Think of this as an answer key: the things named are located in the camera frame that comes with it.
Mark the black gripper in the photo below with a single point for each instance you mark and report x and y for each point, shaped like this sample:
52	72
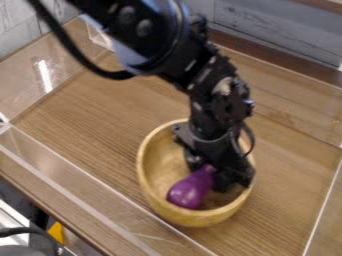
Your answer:
221	105

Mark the purple toy eggplant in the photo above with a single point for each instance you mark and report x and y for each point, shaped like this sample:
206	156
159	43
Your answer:
187	193

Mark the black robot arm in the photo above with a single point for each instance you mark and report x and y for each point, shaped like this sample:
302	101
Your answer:
161	40

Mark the brown wooden bowl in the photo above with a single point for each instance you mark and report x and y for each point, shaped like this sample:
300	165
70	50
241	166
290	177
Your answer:
162	167

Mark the yellow sticker on base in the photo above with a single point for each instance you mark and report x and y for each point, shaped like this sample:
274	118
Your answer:
56	231

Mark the clear acrylic corner bracket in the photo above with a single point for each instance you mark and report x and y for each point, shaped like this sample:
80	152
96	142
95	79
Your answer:
95	33

